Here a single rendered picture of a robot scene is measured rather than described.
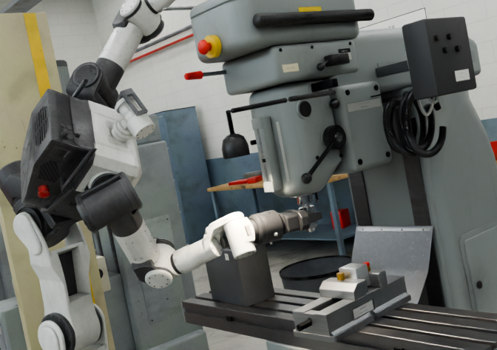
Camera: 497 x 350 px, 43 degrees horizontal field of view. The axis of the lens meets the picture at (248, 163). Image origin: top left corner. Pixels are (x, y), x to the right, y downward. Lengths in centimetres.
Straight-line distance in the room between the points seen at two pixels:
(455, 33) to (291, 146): 56
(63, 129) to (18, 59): 163
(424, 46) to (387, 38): 31
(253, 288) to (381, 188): 54
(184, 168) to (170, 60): 182
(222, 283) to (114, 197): 67
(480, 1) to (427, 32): 455
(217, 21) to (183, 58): 798
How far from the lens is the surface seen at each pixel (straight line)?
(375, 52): 202
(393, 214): 216
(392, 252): 215
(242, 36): 167
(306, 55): 179
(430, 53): 179
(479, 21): 633
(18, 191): 207
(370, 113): 194
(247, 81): 180
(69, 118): 179
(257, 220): 178
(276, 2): 174
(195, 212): 921
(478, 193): 224
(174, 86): 998
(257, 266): 212
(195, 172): 924
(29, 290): 329
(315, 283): 374
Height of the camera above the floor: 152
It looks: 3 degrees down
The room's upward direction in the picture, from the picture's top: 11 degrees counter-clockwise
